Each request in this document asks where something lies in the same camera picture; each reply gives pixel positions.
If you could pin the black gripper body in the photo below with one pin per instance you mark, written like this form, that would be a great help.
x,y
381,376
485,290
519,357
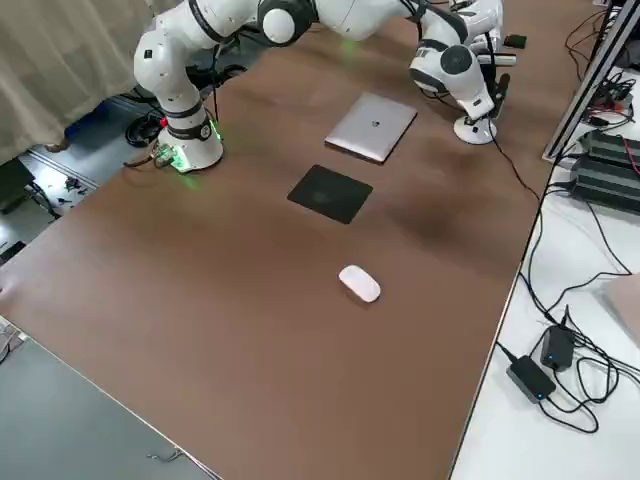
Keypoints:
x,y
472,120
502,82

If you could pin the beige curtain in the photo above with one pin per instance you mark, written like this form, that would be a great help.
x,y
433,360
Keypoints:
x,y
50,60

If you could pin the black electronics box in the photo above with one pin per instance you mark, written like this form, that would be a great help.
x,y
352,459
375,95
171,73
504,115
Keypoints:
x,y
610,175

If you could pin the black mouse pad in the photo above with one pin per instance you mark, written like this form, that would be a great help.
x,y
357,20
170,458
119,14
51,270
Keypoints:
x,y
330,195

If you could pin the green circuit board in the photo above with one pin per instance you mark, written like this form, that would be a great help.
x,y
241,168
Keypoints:
x,y
164,156

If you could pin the silver closed laptop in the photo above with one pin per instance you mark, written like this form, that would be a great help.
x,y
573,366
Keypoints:
x,y
350,135

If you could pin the white gooseneck desk lamp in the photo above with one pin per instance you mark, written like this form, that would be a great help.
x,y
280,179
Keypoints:
x,y
480,136

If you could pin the small black square object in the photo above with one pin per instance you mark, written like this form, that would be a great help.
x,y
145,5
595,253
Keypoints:
x,y
515,41

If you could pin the aluminium camera post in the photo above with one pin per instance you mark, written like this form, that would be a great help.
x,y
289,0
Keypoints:
x,y
589,85

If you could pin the white computer mouse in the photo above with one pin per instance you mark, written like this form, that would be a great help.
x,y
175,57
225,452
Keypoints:
x,y
360,283

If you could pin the black floor box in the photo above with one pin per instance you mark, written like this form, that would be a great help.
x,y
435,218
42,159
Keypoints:
x,y
12,185

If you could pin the blue floor object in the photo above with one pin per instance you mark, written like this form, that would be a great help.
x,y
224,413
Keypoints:
x,y
92,122

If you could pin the pale pink flat object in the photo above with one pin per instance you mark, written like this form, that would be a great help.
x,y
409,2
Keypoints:
x,y
627,305

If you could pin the black flat hub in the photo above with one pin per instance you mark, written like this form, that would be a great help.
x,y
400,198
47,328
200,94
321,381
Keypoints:
x,y
532,380

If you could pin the black power adapter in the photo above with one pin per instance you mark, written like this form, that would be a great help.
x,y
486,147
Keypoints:
x,y
556,350

